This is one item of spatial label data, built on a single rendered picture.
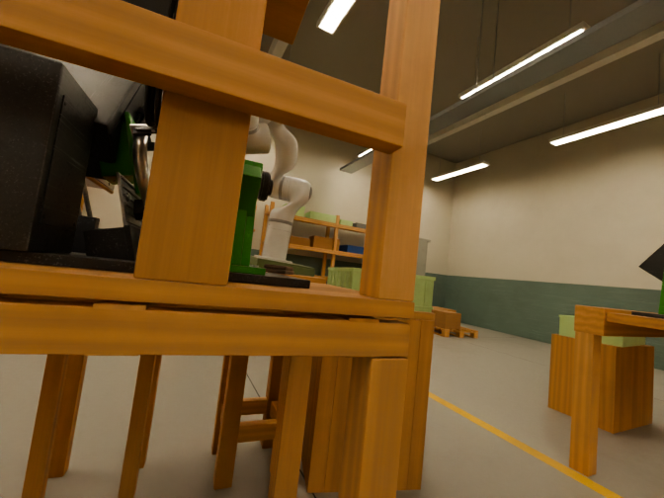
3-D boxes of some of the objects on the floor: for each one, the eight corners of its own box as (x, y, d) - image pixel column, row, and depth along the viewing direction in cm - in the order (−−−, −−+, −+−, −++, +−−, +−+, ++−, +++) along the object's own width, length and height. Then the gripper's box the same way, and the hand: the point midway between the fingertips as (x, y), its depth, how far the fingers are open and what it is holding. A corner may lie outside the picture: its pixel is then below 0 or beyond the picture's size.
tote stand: (294, 415, 194) (308, 291, 200) (371, 416, 203) (383, 298, 210) (307, 493, 127) (328, 303, 134) (421, 489, 137) (435, 313, 143)
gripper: (210, 113, 75) (124, 111, 68) (216, 172, 86) (142, 175, 79) (207, 102, 80) (126, 99, 73) (214, 159, 91) (143, 161, 84)
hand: (144, 138), depth 77 cm, fingers closed on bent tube, 3 cm apart
